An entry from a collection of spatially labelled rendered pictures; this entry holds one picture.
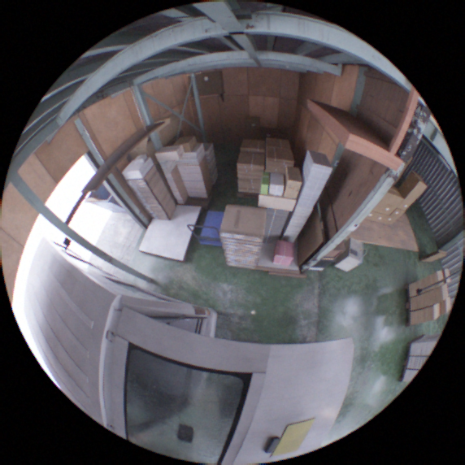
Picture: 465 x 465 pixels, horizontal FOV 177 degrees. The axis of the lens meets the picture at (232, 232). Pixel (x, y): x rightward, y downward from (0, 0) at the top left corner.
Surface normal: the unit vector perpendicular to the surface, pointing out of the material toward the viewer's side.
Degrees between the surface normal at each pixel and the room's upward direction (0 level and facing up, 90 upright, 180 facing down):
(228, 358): 3
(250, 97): 90
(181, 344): 2
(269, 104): 90
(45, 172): 90
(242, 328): 0
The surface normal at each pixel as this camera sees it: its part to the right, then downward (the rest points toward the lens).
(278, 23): -0.18, 0.86
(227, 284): -0.06, -0.50
